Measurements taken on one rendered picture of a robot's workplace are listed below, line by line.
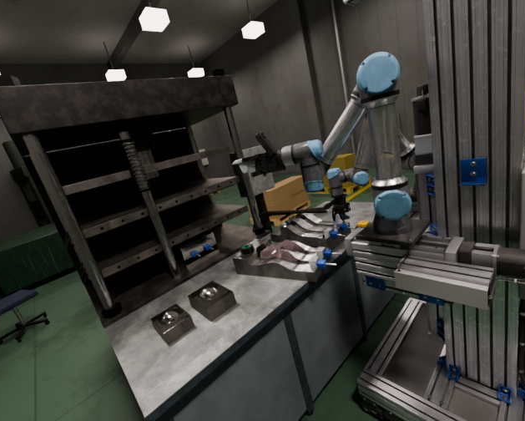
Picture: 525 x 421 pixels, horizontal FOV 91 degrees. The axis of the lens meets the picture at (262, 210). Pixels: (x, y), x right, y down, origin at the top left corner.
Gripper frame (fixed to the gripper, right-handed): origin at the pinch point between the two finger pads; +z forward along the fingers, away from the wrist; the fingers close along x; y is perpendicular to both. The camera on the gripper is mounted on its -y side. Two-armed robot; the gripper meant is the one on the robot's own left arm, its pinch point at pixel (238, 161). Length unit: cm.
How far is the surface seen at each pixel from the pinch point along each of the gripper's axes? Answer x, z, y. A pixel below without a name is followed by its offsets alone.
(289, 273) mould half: 20, -6, 60
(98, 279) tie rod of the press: -14, 91, 46
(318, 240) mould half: 49, -17, 52
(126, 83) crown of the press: 15, 66, -55
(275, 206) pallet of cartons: 317, 111, 68
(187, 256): 36, 73, 53
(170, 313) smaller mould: -16, 44, 63
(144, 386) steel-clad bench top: -45, 31, 72
